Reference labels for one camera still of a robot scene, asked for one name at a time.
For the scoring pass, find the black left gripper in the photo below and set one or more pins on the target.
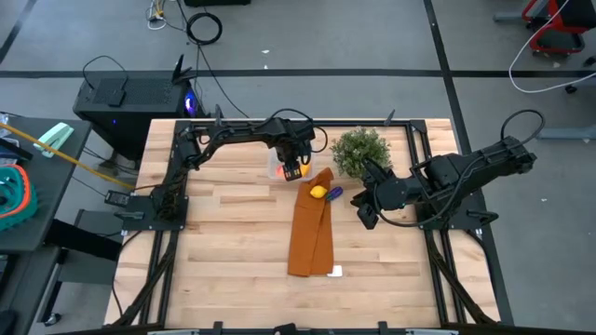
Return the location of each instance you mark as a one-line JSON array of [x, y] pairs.
[[295, 139]]

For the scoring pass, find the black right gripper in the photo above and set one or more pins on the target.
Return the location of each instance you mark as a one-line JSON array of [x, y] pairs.
[[388, 193]]

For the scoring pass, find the yellow toy banana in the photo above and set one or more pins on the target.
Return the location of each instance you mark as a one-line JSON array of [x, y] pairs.
[[306, 170]]

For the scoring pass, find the yellow toy lemon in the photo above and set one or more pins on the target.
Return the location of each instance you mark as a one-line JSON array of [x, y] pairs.
[[318, 191]]

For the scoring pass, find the purple toy eggplant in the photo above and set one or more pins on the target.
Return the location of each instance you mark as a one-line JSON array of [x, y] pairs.
[[336, 191]]

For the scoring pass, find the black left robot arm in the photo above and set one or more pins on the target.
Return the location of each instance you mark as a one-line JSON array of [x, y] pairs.
[[233, 132]]

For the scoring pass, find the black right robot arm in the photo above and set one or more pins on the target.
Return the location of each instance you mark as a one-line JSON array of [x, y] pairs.
[[489, 160]]

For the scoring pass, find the clear plastic tupperware container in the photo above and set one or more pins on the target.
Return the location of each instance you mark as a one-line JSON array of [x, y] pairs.
[[271, 160]]

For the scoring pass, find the orange folded cloth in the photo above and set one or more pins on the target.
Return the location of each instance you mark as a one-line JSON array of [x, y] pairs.
[[309, 232]]

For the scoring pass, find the green potted plant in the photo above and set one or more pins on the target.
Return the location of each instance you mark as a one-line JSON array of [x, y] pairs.
[[356, 146]]

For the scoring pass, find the white cloth label tag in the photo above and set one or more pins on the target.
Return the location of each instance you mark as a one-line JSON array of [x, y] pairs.
[[335, 271]]

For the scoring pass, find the black wifi antenna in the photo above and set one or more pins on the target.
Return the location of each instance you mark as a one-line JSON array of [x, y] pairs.
[[179, 70]]

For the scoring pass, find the black computer tower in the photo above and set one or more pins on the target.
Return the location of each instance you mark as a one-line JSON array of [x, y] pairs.
[[135, 102]]

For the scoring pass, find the small black power brick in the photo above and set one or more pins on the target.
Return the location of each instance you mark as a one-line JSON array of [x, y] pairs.
[[117, 198]]

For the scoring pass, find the black floor box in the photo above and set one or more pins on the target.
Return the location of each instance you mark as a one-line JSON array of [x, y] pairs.
[[216, 2]]

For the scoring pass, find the grey furniture foot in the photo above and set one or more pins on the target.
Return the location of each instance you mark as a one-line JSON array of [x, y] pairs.
[[507, 17], [563, 133]]

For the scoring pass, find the mint green stapler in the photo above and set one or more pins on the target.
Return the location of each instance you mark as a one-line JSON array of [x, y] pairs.
[[55, 138]]

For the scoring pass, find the black side table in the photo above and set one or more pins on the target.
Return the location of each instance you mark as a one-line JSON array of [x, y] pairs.
[[46, 195]]

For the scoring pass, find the teal and orange object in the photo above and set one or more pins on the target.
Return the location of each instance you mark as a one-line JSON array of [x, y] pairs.
[[14, 205]]

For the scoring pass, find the red and black cart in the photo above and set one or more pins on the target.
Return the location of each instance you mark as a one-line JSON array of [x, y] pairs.
[[572, 14]]

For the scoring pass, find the black metal table frame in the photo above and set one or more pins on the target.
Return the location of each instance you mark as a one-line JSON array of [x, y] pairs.
[[354, 124]]

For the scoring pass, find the black frame clamp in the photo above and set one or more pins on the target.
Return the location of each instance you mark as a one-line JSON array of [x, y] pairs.
[[218, 111], [217, 328], [383, 328], [390, 117]]

